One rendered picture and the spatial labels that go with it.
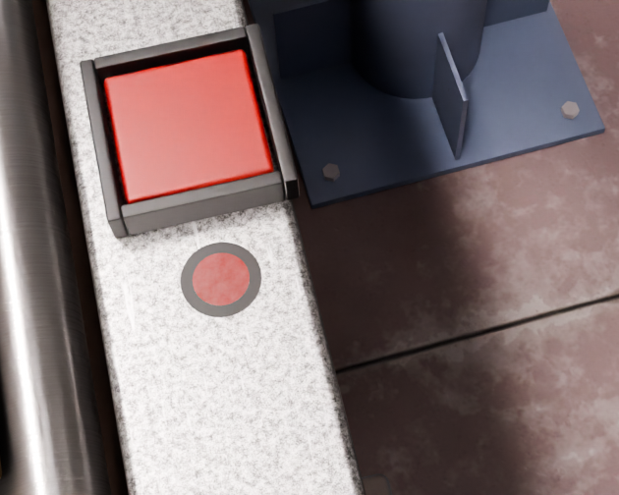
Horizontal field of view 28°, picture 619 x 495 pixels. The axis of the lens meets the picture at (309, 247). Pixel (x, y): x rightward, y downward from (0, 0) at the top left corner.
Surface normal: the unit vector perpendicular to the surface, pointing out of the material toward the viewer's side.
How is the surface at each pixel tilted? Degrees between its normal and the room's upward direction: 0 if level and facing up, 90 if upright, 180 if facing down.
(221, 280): 0
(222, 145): 0
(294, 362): 0
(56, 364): 31
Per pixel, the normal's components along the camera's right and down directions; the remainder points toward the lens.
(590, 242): -0.04, -0.42
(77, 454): 0.60, -0.46
